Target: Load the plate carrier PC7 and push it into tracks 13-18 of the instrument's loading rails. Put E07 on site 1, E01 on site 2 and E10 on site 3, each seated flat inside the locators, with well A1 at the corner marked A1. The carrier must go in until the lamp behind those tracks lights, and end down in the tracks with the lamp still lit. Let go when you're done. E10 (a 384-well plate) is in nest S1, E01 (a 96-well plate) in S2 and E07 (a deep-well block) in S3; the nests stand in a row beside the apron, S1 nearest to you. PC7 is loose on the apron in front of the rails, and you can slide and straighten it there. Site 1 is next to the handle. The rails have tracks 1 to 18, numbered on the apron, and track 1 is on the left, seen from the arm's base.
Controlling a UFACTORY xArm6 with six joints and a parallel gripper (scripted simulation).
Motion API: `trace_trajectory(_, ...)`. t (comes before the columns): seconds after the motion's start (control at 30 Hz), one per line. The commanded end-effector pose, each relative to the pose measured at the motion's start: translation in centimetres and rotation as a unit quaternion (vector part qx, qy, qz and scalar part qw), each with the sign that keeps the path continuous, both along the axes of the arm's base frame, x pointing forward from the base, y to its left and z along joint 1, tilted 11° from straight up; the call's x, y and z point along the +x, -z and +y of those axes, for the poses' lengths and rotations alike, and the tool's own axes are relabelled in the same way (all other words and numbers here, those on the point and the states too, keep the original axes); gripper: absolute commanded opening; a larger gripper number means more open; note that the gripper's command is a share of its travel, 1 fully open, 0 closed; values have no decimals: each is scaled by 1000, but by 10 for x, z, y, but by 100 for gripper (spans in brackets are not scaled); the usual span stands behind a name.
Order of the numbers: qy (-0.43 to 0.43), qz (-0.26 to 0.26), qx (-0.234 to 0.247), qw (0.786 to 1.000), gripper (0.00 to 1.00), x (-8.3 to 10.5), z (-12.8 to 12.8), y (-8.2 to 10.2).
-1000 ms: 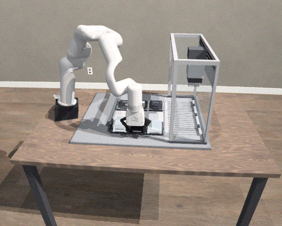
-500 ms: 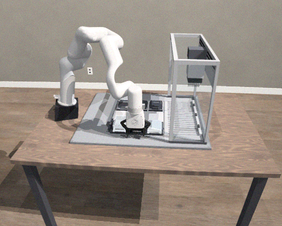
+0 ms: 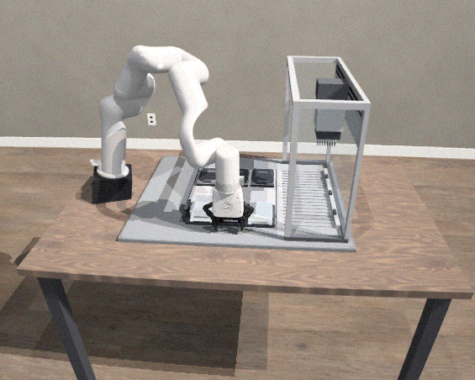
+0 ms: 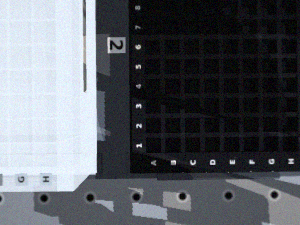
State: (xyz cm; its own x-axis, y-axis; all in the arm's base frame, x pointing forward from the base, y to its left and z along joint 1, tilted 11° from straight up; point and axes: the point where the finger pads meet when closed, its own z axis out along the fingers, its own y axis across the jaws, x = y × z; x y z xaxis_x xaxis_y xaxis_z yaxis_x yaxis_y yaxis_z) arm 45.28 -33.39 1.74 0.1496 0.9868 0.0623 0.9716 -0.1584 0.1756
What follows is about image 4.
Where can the black well plate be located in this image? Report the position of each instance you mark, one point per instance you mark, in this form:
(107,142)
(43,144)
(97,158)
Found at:
(200,125)

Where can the grey flat base plate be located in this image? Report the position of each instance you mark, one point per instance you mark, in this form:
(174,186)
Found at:
(163,202)

